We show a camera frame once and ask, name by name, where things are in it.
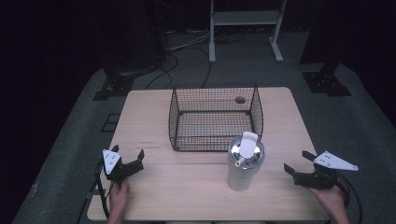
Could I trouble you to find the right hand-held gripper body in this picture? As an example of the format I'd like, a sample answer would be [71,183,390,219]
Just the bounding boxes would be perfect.
[292,150,360,191]

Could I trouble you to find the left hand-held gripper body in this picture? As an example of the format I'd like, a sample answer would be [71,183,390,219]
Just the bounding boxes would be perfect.
[102,148,146,185]

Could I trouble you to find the white tumbler with lid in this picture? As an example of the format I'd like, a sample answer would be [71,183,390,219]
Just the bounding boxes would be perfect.
[226,131,267,192]

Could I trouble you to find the black wire basket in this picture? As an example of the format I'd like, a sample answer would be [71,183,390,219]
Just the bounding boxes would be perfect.
[168,82,265,153]

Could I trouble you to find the person's right hand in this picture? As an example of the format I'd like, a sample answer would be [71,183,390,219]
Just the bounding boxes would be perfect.
[305,184,351,224]

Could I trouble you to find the person's left hand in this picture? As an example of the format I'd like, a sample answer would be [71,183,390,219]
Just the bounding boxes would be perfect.
[108,178,131,224]

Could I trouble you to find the dark floor hatch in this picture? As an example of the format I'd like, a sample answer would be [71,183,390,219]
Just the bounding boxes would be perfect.
[100,113,122,133]

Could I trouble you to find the black stand base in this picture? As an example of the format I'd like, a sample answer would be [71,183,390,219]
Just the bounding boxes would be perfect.
[301,61,353,98]
[92,65,157,102]

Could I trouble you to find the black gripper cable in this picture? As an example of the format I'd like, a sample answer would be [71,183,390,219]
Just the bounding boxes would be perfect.
[94,158,112,220]
[335,172,364,224]

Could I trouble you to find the black floor cable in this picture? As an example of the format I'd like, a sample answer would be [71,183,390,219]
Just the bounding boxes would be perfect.
[144,46,213,91]

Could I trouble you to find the white floor cable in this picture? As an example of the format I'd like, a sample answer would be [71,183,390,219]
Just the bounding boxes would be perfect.
[167,28,213,52]

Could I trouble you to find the white metal desk frame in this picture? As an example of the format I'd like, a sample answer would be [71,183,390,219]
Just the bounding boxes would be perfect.
[208,0,289,64]

